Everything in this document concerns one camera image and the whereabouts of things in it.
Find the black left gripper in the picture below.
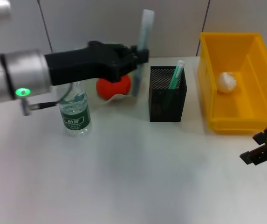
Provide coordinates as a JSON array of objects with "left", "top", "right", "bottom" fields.
[{"left": 44, "top": 41, "right": 150, "bottom": 86}]

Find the grey pen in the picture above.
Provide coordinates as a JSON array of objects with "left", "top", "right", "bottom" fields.
[{"left": 131, "top": 9, "right": 155, "bottom": 98}]

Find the green utility knife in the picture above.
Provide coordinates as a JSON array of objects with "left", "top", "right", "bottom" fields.
[{"left": 168, "top": 60, "right": 186, "bottom": 90}]

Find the red-orange toy orange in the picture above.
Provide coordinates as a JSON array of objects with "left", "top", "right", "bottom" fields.
[{"left": 96, "top": 74, "right": 132, "bottom": 101}]

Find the white paper ball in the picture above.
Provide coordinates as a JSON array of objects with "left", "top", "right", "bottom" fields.
[{"left": 217, "top": 71, "right": 238, "bottom": 94}]

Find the water bottle with green label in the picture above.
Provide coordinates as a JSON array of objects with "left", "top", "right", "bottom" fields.
[{"left": 58, "top": 81, "right": 92, "bottom": 137}]

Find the translucent green fruit plate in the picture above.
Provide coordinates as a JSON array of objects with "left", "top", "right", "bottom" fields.
[{"left": 91, "top": 69, "right": 146, "bottom": 107}]

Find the black mesh pen holder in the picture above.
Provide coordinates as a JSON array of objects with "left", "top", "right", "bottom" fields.
[{"left": 150, "top": 65, "right": 188, "bottom": 123}]

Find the yellow plastic bin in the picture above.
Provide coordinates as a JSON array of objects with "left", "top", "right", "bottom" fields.
[{"left": 197, "top": 32, "right": 267, "bottom": 135}]

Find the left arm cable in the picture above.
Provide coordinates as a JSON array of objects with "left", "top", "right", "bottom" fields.
[{"left": 21, "top": 82, "right": 74, "bottom": 116}]

